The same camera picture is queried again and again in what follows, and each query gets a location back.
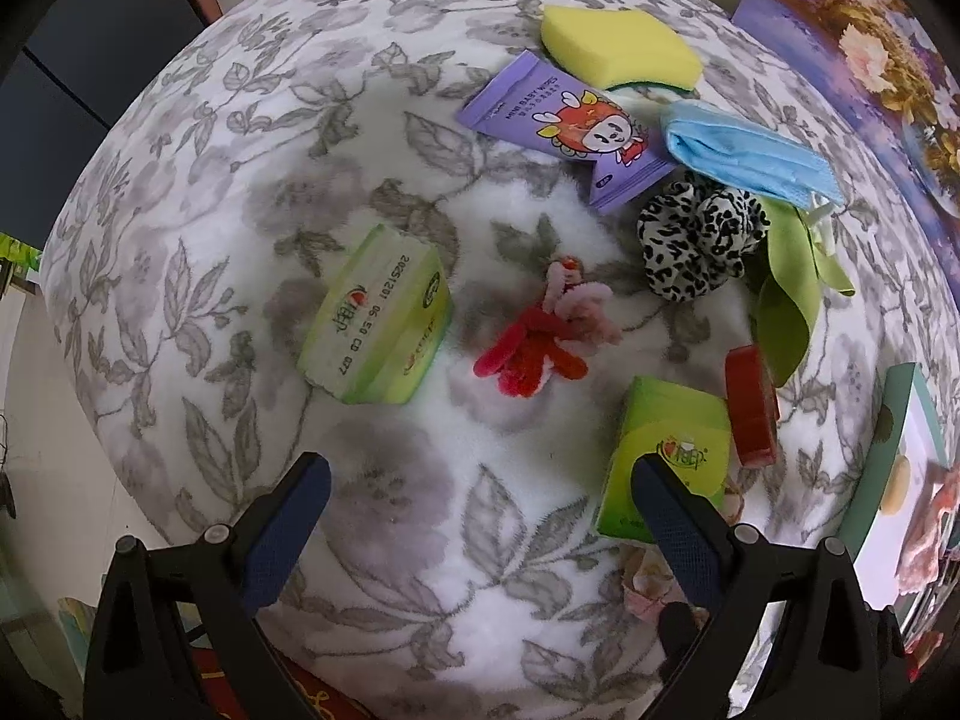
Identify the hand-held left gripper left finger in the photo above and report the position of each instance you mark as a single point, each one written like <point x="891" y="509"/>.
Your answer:
<point x="289" y="532"/>

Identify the purple tissue pack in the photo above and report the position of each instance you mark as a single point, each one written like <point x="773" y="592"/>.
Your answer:
<point x="525" y="101"/>

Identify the leopard print scrunchie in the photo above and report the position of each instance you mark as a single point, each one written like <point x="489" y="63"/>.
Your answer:
<point x="690" y="240"/>

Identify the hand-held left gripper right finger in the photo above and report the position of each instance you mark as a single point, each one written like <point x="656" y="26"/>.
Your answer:
<point x="675" y="525"/>

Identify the teal cardboard box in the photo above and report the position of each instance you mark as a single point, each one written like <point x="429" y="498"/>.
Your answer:
<point x="892" y="420"/>

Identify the green cloth strip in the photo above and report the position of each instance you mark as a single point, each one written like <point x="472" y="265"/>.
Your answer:
<point x="787" y="300"/>

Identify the pink fabric piece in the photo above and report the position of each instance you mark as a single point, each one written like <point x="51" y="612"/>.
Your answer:
<point x="652" y="585"/>

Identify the floral painting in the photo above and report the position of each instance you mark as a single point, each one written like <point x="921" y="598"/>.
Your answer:
<point x="862" y="37"/>

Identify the yellow sponge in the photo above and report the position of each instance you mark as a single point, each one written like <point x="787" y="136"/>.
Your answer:
<point x="615" y="45"/>

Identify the grey floral fleece blanket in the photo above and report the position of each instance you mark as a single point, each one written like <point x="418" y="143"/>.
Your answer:
<point x="375" y="165"/>

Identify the red soft block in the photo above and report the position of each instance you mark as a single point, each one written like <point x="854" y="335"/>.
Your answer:
<point x="750" y="405"/>

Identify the blue face mask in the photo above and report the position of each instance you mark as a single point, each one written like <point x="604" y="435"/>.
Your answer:
<point x="735" y="154"/>

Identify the green tissue pack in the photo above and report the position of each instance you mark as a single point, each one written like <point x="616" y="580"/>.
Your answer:
<point x="675" y="420"/>
<point x="375" y="315"/>

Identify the red pink pipe cleaner flower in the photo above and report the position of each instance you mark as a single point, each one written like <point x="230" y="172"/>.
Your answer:
<point x="540" y="337"/>

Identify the dark cabinet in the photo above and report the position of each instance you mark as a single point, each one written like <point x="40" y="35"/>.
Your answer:
<point x="75" y="90"/>

